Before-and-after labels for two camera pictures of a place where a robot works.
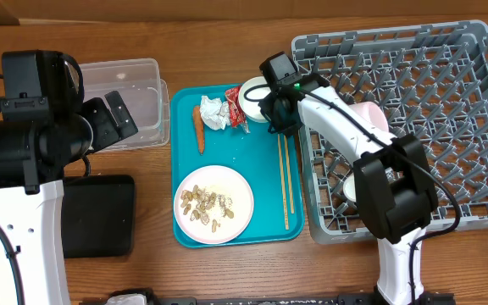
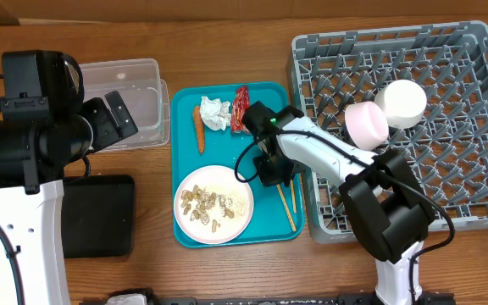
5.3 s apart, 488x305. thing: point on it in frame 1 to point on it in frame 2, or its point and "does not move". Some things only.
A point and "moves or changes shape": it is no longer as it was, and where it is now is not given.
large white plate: x=213 y=204 does not move
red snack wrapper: x=236 y=113 moves or changes shape
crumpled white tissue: x=214 y=113 does not move
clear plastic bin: x=145 y=93 does not move
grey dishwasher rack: x=444 y=83 does not move
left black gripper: x=109 y=132 does not move
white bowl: x=251 y=108 to x=405 y=102
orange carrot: x=199 y=128 does not move
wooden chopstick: x=283 y=184 moves or changes shape
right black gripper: x=267 y=108 to x=268 y=177
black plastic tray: x=99 y=216 does not move
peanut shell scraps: x=202 y=205 does not move
